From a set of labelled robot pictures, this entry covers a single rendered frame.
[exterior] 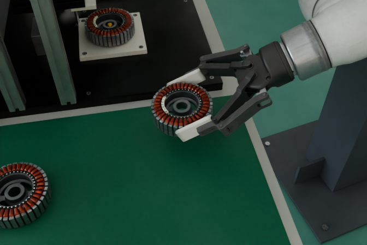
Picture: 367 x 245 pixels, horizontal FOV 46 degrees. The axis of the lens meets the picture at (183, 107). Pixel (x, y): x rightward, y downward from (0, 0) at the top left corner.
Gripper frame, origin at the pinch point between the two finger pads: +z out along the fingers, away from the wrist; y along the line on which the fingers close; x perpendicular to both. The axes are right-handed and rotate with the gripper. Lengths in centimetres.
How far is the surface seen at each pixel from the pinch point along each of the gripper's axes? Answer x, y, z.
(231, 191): -8.9, -14.7, -2.3
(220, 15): -95, 143, 0
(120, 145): -0.6, -1.5, 14.2
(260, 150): -12.7, -6.7, -8.9
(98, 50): 3.5, 23.8, 15.9
